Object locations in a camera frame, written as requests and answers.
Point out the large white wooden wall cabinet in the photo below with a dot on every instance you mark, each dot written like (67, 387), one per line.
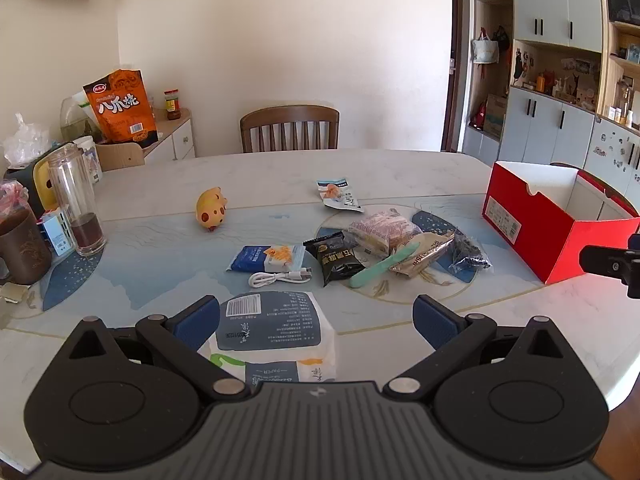
(550, 0)

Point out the clear glass tumbler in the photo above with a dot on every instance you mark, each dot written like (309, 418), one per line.
(75, 195)

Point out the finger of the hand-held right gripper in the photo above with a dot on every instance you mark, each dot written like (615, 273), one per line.
(600, 259)

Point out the large orange snack bag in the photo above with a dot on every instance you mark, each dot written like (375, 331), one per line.
(120, 110)

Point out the pink plastic bag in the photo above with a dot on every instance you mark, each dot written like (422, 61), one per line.
(10, 195)

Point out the mint green stick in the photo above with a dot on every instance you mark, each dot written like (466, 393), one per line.
(380, 267)

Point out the orange bottle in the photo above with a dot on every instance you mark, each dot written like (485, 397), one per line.
(541, 83)

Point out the gold snack packet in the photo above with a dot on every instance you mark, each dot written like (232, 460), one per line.
(425, 255)

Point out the white plastic bag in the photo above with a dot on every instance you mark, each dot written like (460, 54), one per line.
(27, 142)

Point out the white blue tissue pack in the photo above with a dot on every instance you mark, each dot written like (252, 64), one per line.
(272, 330)

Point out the dark brown door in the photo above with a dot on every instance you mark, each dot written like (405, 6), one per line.
(457, 35)

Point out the yellow dark container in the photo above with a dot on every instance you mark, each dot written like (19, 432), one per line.
(44, 185)

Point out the white blue shrimp snack packet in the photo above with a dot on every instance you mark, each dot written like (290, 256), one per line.
(339, 195)

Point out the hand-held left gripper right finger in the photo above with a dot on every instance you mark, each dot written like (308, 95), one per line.
(435, 320)

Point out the brown cardboard box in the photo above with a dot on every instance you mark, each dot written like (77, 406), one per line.
(495, 115)

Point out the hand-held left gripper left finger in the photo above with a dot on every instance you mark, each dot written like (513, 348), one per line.
(197, 322)

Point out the white printed cup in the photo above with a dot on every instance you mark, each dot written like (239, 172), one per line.
(91, 157)

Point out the pink snack packet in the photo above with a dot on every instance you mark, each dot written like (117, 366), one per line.
(382, 227)

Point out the black snack packet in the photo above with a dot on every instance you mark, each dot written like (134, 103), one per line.
(336, 262)

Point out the brown wooden chair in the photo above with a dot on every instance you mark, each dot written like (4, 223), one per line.
(290, 115)

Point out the yellow pig toy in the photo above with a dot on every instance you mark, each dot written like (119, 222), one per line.
(210, 210)

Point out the brown mug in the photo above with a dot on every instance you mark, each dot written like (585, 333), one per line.
(25, 255)

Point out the small white wooden cabinet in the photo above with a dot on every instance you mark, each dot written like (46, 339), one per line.
(175, 142)

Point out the pale hanging tote bag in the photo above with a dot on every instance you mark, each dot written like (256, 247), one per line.
(485, 50)

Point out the small blue white box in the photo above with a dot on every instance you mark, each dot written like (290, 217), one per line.
(57, 232)

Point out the clear cooking oil bottle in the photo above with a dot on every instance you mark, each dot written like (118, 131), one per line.
(75, 120)

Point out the red cardboard box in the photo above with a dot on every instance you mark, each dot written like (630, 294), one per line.
(530, 220)

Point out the small beige packet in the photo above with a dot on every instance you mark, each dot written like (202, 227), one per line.
(12, 292)

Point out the marble patterned desktop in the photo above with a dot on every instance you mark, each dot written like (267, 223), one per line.
(280, 175)

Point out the red lidded sauce jar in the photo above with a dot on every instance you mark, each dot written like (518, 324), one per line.
(172, 105)

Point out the clear bag with black contents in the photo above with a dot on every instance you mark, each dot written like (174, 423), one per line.
(465, 255)

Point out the small red item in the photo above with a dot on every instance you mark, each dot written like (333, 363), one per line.
(478, 116)

